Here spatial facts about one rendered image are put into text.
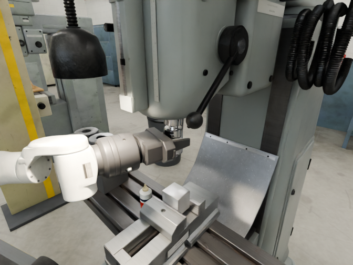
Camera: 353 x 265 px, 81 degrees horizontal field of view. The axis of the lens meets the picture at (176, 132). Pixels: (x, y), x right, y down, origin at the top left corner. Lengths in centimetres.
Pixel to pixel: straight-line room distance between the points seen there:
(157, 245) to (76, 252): 143
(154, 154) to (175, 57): 21
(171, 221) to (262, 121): 46
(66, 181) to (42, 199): 206
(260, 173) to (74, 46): 71
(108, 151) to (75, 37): 22
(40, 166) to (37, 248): 164
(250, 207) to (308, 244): 134
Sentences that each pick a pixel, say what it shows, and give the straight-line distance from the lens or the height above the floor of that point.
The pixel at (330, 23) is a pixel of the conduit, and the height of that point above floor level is 150.
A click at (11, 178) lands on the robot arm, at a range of 52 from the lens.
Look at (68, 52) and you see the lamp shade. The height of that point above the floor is 145.
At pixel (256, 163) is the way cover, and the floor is 105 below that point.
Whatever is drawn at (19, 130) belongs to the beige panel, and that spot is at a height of 79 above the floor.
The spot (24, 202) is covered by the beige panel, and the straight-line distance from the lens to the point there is 246.
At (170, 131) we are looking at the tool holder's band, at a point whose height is 127.
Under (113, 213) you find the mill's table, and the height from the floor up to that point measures 93.
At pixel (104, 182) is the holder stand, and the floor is 99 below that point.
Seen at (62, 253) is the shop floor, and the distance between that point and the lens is 201.
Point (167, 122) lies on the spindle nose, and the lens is 49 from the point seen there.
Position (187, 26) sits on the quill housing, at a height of 149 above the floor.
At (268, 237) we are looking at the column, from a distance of 107.
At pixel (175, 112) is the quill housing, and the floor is 134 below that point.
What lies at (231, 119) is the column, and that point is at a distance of 85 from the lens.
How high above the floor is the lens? 146
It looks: 23 degrees down
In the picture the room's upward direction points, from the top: straight up
